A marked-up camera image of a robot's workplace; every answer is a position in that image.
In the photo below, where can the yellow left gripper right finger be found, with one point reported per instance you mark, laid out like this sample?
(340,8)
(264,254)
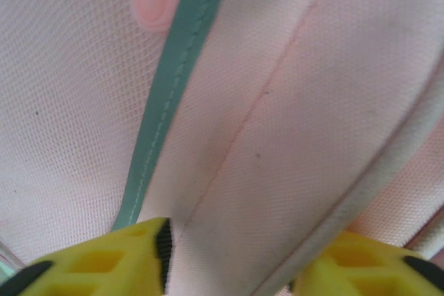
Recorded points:
(364,268)

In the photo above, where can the pink student backpack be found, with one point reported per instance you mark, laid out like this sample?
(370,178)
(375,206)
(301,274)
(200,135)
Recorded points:
(260,102)

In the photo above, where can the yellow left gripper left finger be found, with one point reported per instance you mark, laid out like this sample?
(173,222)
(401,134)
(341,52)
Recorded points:
(104,265)

